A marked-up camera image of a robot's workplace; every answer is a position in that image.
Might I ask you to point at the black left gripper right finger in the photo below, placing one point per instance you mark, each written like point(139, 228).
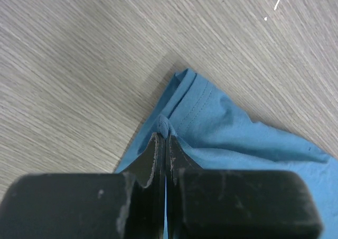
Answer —
point(215, 203)

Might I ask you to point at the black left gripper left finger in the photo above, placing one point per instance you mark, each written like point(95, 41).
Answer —
point(129, 204)

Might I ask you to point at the dark blue t-shirt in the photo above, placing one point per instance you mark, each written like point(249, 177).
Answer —
point(217, 134)

